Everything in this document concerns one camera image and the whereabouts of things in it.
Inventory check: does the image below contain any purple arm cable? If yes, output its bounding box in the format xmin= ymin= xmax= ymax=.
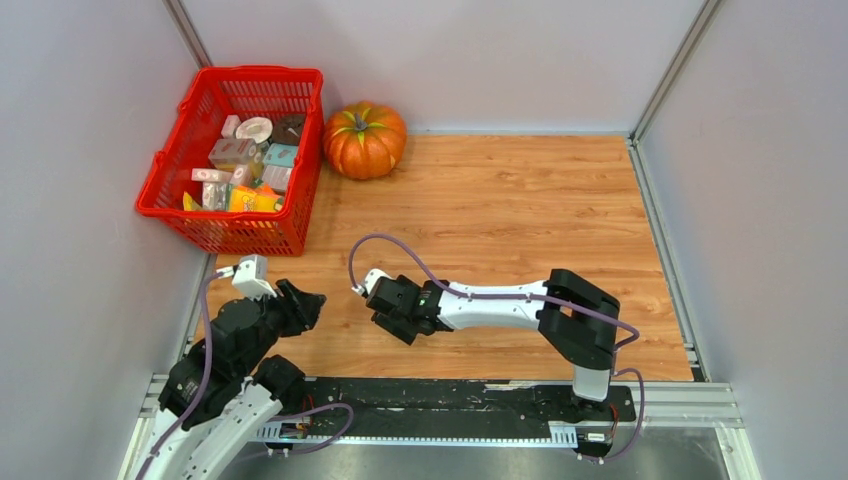
xmin=347 ymin=233 xmax=647 ymax=464
xmin=135 ymin=267 xmax=356 ymax=480

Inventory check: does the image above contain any pale pink box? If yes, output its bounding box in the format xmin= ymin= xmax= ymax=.
xmin=261 ymin=165 xmax=292 ymax=195

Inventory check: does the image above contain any yellow orange snack pack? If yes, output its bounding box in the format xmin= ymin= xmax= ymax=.
xmin=227 ymin=186 xmax=284 ymax=213

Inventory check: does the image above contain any grey pink carton box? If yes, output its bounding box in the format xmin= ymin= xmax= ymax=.
xmin=208 ymin=138 xmax=258 ymax=171

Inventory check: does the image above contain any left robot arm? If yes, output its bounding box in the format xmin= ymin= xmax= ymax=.
xmin=133 ymin=279 xmax=327 ymax=479

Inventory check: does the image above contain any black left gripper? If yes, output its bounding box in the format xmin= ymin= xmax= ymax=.
xmin=237 ymin=277 xmax=328 ymax=376

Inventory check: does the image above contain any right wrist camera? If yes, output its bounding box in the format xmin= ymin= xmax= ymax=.
xmin=352 ymin=268 xmax=389 ymax=298

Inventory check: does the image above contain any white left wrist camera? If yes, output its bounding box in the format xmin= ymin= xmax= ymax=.
xmin=231 ymin=254 xmax=277 ymax=300

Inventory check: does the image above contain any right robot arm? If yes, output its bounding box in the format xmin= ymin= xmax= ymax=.
xmin=356 ymin=269 xmax=620 ymax=419

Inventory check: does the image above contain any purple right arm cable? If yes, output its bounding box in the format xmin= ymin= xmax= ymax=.
xmin=347 ymin=233 xmax=647 ymax=464

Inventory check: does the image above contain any brown round item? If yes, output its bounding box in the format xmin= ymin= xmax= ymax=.
xmin=271 ymin=114 xmax=306 ymax=146

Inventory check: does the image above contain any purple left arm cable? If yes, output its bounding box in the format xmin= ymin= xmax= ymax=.
xmin=135 ymin=267 xmax=356 ymax=480

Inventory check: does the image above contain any pink white small box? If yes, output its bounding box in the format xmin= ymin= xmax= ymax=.
xmin=191 ymin=168 xmax=232 ymax=183

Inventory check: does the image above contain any teal small box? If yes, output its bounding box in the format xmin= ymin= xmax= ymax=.
xmin=263 ymin=143 xmax=299 ymax=168

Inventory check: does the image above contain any red plastic shopping basket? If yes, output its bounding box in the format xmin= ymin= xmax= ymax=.
xmin=135 ymin=65 xmax=324 ymax=256

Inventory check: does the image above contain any orange pumpkin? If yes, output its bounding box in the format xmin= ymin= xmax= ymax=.
xmin=322 ymin=101 xmax=408 ymax=180

